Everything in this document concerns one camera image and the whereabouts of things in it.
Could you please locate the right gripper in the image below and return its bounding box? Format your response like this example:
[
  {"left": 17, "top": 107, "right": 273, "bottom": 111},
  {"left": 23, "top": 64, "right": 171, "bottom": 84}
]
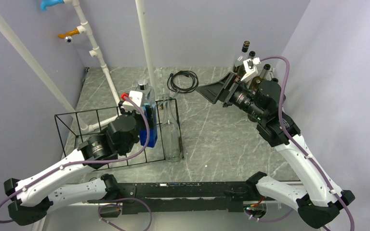
[{"left": 196, "top": 71, "right": 266, "bottom": 121}]

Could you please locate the blue square glass bottle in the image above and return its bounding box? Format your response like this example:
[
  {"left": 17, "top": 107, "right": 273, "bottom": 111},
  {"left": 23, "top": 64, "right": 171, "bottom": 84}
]
[{"left": 135, "top": 79, "right": 158, "bottom": 148}]

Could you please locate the black wire wine rack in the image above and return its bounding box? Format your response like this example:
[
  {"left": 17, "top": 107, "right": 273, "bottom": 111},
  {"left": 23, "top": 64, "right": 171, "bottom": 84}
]
[{"left": 61, "top": 98, "right": 181, "bottom": 171}]

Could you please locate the clear glass bottle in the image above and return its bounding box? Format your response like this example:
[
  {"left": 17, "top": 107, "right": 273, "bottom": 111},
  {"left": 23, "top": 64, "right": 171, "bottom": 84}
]
[{"left": 161, "top": 93, "right": 183, "bottom": 162}]

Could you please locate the olive green wine bottle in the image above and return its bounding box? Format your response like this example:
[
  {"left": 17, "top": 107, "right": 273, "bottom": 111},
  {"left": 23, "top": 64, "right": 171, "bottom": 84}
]
[{"left": 252, "top": 64, "right": 271, "bottom": 87}]

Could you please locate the dark green wine bottle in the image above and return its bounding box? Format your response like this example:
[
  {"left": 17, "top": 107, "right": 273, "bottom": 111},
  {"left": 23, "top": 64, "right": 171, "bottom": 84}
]
[{"left": 248, "top": 76, "right": 267, "bottom": 122}]

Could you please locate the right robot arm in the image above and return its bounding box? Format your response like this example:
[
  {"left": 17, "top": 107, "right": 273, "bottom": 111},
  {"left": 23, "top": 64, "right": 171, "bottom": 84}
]
[{"left": 196, "top": 72, "right": 355, "bottom": 229}]

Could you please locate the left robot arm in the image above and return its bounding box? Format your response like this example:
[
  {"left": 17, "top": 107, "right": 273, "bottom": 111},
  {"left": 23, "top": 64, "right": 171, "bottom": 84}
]
[{"left": 4, "top": 100, "right": 152, "bottom": 226}]

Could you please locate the dark wine bottle grey cap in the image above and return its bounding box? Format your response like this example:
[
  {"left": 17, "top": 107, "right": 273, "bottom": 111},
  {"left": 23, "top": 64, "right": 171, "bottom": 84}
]
[{"left": 237, "top": 51, "right": 255, "bottom": 79}]

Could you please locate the clear bottle black cap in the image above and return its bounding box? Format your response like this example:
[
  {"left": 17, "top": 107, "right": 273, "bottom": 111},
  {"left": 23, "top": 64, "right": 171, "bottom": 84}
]
[{"left": 232, "top": 40, "right": 250, "bottom": 73}]

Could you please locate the coiled black cable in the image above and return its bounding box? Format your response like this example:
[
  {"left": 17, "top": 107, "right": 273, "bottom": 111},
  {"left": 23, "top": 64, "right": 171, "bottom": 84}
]
[{"left": 167, "top": 70, "right": 199, "bottom": 94}]

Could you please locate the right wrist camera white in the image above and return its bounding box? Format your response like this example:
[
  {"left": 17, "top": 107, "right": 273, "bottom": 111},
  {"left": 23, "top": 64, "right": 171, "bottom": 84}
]
[{"left": 240, "top": 57, "right": 261, "bottom": 82}]

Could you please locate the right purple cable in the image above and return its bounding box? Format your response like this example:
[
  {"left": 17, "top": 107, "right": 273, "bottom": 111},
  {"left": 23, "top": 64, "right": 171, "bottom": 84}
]
[{"left": 260, "top": 56, "right": 356, "bottom": 231}]

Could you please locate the purple cable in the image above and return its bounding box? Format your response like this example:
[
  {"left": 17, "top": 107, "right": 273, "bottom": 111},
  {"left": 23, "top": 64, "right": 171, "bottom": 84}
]
[
  {"left": 260, "top": 56, "right": 356, "bottom": 231},
  {"left": 0, "top": 95, "right": 151, "bottom": 224}
]

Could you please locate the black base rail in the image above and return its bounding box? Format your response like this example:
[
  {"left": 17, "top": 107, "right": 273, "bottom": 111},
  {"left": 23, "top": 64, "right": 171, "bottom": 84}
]
[{"left": 88, "top": 181, "right": 264, "bottom": 215}]

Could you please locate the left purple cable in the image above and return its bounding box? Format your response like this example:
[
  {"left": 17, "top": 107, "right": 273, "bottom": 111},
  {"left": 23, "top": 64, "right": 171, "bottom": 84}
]
[{"left": 0, "top": 95, "right": 151, "bottom": 224}]

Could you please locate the blue tap handle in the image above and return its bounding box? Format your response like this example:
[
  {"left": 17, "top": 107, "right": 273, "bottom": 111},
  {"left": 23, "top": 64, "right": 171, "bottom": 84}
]
[{"left": 40, "top": 0, "right": 65, "bottom": 12}]

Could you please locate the white pvc pipe frame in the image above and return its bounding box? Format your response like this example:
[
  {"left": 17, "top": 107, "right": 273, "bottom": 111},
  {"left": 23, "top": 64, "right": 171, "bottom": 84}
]
[{"left": 0, "top": 0, "right": 156, "bottom": 121}]

